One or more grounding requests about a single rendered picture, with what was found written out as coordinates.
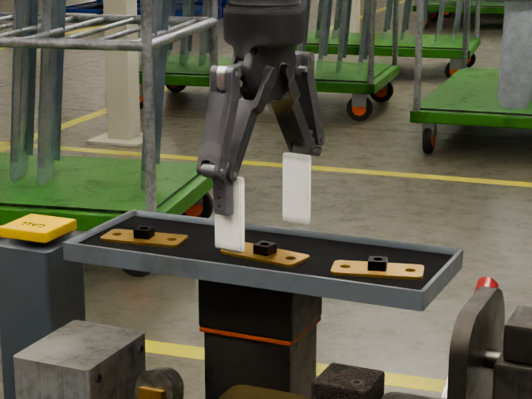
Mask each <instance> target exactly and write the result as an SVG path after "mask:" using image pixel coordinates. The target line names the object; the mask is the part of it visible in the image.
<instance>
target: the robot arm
mask: <svg viewBox="0 0 532 399"><path fill-rule="evenodd" d="M223 35H224V40H225V41H226V42H227V43H228V44H231V46H232V47H233V49H234V55H233V59H232V62H231V65H229V66H217V65H213V66H212V67H211V69H210V96H209V100H208V105H207V113H206V117H205V122H204V127H203V135H202V139H201V144H200V149H199V157H198V162H197V166H196V172H197V173H198V174H199V175H203V176H204V177H210V178H211V179H212V180H213V198H214V199H213V202H214V203H213V204H214V212H215V247H216V248H218V249H225V250H229V251H233V252H237V253H242V252H244V251H245V179H244V178H243V177H238V174H239V170H240V168H241V164H242V161H243V158H244V156H245V152H246V149H247V146H248V144H249V140H250V137H251V134H252V132H253V128H254V125H255V123H256V120H257V116H258V115H259V114H261V113H262V112H263V111H264V108H265V105H266V104H268V103H270V104H271V105H272V108H273V111H274V113H275V117H276V119H277V121H278V123H279V127H280V129H281V131H282V133H283V137H284V139H285V142H286V144H287V147H288V150H289V151H290V152H285V153H283V221H286V222H294V223H298V224H302V225H309V224H310V200H311V156H317V157H319V156H320V155H321V152H322V148H321V146H323V144H324V143H325V134H324V129H323V124H322V119H321V111H320V106H319V101H318V96H317V88H316V83H315V78H314V53H313V52H308V51H295V47H294V46H295V45H299V44H301V43H302V42H303V41H304V40H305V37H306V7H305V6H303V4H302V3H301V2H299V0H230V2H228V3H226V6H224V7H223ZM241 96H243V98H244V100H242V99H241ZM310 130H312V131H313V133H311V132H310ZM210 161H211V163H210ZM227 163H229V166H228V167H227Z"/></svg>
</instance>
